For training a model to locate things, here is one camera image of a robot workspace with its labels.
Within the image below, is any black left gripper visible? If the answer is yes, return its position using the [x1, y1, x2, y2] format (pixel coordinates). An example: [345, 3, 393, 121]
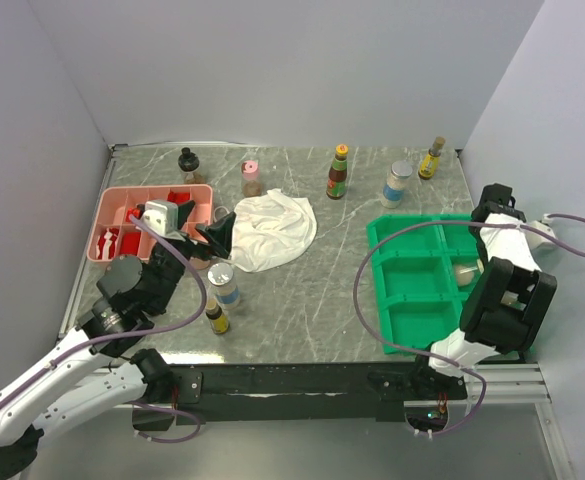
[148, 199, 235, 312]

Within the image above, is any pink lid spice jar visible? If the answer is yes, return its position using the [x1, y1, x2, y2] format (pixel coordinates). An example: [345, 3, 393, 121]
[241, 160, 262, 198]

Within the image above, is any red sauce bottle yellow cap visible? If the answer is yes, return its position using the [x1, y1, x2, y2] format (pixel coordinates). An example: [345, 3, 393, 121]
[326, 144, 349, 200]

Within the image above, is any silver lid blue label jar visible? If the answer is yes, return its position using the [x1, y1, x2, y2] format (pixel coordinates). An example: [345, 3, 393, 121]
[381, 160, 413, 209]

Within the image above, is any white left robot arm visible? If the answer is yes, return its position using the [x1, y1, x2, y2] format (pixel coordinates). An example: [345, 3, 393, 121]
[0, 200, 236, 479]

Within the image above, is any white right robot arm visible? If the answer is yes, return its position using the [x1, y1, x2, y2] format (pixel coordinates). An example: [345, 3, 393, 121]
[408, 183, 557, 398]

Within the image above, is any pink compartment tray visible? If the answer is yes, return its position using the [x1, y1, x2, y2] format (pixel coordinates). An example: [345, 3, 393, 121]
[86, 184, 215, 271]

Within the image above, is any red packet back compartment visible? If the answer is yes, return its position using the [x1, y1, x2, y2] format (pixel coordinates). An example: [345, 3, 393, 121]
[167, 190, 191, 205]

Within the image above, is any red packet compartment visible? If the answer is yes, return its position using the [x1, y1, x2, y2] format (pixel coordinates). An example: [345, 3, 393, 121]
[119, 230, 142, 256]
[167, 190, 191, 205]

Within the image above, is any silver lid jar near front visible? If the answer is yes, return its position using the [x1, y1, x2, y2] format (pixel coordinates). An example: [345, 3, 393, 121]
[207, 262, 240, 310]

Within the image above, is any black cap spice jar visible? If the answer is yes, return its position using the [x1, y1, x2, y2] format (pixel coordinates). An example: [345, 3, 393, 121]
[178, 147, 205, 184]

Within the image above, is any white crumpled cloth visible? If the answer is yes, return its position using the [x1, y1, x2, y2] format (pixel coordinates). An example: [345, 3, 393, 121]
[229, 189, 317, 273]

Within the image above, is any red packet front compartment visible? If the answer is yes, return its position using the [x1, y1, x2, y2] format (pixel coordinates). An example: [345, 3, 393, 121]
[119, 230, 142, 256]

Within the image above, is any red white striped packet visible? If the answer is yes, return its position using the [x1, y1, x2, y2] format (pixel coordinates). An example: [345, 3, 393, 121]
[95, 227, 120, 261]

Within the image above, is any small yellow dropper bottle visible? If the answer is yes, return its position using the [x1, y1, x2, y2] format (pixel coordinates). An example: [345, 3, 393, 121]
[205, 297, 230, 335]

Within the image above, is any green compartment bin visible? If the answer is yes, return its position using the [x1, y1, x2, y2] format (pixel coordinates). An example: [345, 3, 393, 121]
[366, 213, 478, 349]

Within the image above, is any yellow bottle cork cap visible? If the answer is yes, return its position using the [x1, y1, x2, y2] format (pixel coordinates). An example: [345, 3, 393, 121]
[418, 136, 446, 180]

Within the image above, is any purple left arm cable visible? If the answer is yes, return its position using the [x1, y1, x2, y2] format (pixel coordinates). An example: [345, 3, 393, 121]
[0, 217, 209, 444]

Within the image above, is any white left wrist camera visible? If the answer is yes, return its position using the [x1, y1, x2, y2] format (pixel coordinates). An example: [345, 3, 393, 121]
[125, 200, 179, 238]

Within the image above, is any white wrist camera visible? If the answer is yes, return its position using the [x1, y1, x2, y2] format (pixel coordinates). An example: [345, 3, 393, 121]
[125, 200, 179, 238]
[525, 214, 556, 252]

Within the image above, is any black front mounting rail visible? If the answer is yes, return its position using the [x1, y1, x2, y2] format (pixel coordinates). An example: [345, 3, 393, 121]
[152, 362, 467, 423]

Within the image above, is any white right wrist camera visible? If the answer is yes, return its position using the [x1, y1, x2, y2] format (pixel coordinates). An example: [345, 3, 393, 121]
[525, 214, 556, 252]

